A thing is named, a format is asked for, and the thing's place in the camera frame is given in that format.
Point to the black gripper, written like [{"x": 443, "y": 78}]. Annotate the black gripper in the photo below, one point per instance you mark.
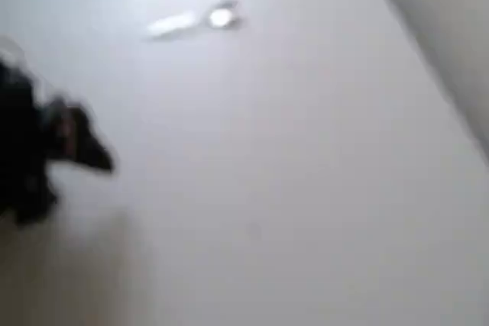
[{"x": 82, "y": 133}]

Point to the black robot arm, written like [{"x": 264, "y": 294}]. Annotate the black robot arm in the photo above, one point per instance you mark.
[{"x": 17, "y": 142}]

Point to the silver metal spoon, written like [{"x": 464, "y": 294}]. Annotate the silver metal spoon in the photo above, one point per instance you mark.
[{"x": 219, "y": 17}]

